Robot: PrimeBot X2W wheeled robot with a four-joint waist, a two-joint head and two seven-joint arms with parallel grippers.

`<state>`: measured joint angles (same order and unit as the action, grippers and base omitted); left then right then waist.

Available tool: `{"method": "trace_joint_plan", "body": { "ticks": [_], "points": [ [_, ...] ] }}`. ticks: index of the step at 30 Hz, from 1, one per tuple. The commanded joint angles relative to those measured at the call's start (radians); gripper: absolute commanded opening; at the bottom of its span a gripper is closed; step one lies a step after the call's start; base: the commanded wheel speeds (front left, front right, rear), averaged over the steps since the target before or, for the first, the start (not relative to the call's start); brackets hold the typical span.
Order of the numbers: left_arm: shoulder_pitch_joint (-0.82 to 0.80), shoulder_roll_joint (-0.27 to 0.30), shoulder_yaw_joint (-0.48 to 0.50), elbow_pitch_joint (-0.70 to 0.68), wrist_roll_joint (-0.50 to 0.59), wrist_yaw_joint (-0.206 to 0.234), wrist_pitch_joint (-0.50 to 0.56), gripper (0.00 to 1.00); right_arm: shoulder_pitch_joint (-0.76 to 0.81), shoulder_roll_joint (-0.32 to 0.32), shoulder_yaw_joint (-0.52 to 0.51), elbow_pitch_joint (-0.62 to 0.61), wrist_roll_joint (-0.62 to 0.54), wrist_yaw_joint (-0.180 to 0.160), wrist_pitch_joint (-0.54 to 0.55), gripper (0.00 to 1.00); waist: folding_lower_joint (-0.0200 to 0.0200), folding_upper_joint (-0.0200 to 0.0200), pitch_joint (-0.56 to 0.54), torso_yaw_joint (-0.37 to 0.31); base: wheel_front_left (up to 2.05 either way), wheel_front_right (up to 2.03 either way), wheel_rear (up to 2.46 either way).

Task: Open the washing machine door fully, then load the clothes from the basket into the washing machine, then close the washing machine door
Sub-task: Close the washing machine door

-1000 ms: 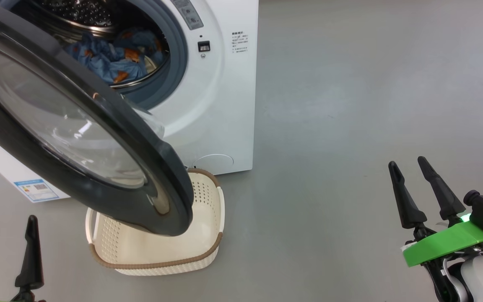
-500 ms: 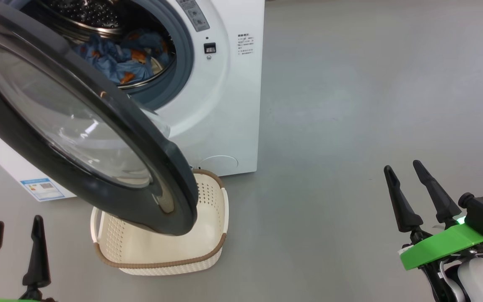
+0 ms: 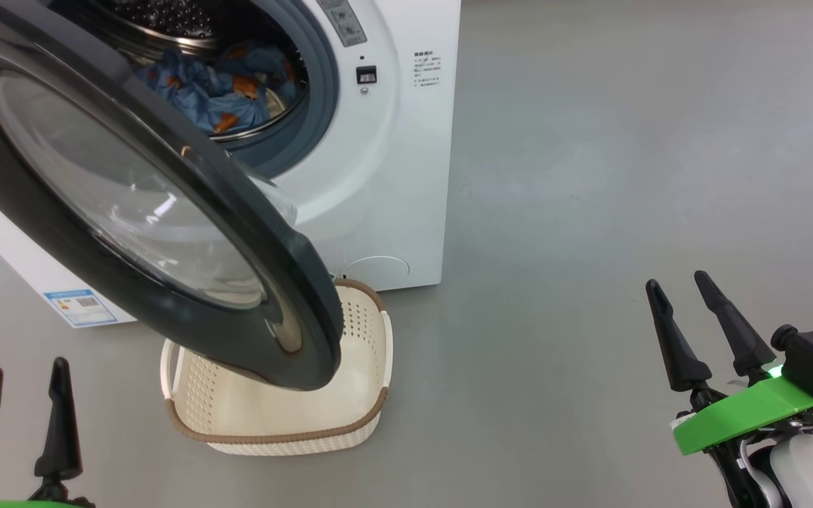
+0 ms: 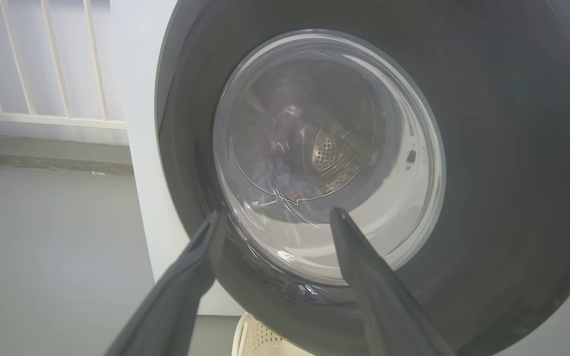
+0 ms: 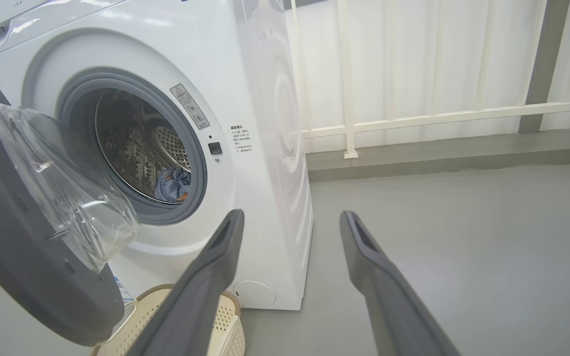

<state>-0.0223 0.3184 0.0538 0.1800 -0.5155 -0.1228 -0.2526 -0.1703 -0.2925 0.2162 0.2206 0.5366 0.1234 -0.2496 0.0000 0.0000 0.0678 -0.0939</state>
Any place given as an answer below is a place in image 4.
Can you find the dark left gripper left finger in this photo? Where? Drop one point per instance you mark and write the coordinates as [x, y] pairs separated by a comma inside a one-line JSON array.
[[176, 306]]

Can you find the cream perforated laundry basket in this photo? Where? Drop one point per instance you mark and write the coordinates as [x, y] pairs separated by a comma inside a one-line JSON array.
[[255, 341]]

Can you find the black round glass washer door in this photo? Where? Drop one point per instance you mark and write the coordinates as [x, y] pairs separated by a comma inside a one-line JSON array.
[[512, 148]]

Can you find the blue patterned cloth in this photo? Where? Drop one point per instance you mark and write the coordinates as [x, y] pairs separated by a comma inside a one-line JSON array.
[[272, 175], [307, 191]]

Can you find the steel washing machine drum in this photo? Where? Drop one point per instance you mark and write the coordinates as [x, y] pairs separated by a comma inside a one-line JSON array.
[[332, 153]]

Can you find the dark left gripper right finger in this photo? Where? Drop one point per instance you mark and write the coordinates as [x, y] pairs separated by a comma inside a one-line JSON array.
[[384, 306]]

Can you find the white front-load washing machine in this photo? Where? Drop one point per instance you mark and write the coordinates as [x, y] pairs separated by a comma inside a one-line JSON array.
[[141, 148]]

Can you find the white metal railing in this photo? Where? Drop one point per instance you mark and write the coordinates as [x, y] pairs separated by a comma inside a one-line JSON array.
[[62, 116]]

